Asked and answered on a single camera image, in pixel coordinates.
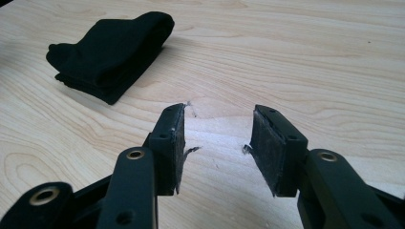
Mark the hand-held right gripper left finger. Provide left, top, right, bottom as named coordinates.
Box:
left=141, top=102, right=203, bottom=197

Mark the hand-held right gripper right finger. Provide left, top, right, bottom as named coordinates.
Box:
left=242, top=104, right=309, bottom=198

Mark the black sock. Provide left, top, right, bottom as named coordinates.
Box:
left=45, top=10, right=176, bottom=94
left=53, top=47, right=166, bottom=106

